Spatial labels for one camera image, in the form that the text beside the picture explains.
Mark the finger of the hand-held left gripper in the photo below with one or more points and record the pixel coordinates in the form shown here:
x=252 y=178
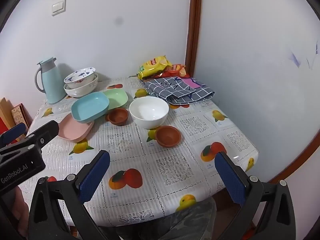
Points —
x=46 y=131
x=15 y=132

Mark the light blue thermos jug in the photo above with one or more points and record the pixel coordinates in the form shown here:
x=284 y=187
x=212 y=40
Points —
x=51 y=85

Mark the red box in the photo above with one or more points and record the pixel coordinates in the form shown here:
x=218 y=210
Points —
x=3 y=126

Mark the tan wooden board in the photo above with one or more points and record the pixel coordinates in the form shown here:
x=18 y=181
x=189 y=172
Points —
x=5 y=107

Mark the large plain white bowl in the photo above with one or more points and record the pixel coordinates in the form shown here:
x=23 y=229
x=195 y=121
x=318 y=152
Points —
x=147 y=112

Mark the red patterned item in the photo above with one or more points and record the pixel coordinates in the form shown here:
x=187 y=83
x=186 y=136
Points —
x=247 y=234

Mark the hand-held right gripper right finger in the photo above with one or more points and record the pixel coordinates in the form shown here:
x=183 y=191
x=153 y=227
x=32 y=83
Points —
x=230 y=177

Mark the small brown clay bowl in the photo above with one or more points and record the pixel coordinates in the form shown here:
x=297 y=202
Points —
x=167 y=136
x=117 y=117

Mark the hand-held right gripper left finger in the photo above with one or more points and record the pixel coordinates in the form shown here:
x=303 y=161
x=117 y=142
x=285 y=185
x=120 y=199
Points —
x=95 y=177

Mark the fruit print tablecloth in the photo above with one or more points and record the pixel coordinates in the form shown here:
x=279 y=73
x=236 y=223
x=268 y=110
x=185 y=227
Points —
x=175 y=167

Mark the person's camouflage trousers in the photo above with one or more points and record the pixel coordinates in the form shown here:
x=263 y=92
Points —
x=175 y=225

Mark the patterned cardboard box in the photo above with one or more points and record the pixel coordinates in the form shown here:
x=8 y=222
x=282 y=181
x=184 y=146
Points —
x=20 y=115

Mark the white bowl with grey scrolls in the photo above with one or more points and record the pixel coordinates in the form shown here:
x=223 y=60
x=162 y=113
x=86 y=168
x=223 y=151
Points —
x=82 y=91

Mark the blue patterned porcelain bowl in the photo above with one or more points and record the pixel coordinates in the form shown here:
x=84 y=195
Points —
x=80 y=76

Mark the blue plastic plate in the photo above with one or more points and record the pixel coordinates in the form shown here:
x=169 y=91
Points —
x=90 y=107

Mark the pink plastic plate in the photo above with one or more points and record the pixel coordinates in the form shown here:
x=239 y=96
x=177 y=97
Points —
x=72 y=130

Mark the yellow snack bag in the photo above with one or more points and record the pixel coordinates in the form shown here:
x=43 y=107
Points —
x=152 y=66

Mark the red snack bag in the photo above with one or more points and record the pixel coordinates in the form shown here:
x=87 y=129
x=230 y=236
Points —
x=176 y=70

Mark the green plastic plate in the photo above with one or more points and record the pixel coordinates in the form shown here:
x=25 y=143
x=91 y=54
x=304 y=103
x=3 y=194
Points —
x=117 y=98

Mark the person's left forearm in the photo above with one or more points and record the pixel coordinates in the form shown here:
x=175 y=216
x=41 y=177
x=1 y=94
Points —
x=21 y=210

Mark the grey checked cloth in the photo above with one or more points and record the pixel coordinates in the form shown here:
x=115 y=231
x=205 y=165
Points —
x=175 y=92

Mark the brown wooden baseboard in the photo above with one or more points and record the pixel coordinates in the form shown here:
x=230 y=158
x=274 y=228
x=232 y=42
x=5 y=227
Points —
x=300 y=161

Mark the white light switch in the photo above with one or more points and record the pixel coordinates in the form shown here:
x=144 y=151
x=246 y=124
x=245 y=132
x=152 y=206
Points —
x=58 y=7

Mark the brown wooden door frame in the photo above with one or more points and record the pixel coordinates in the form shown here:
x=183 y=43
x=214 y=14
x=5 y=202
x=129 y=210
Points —
x=193 y=30

